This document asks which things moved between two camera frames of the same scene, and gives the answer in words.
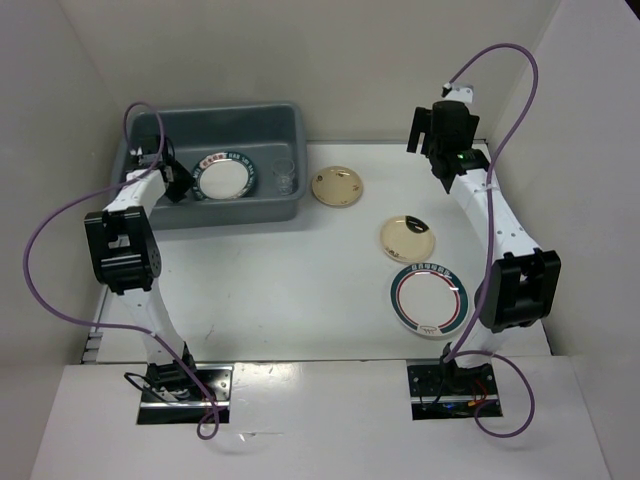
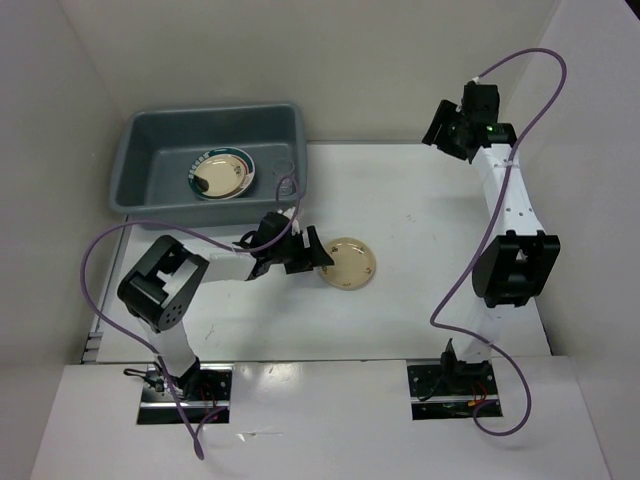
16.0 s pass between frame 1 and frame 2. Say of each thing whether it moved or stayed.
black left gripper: moved
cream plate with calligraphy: moved
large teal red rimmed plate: moved
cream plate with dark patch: moved
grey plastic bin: stayed
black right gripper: moved
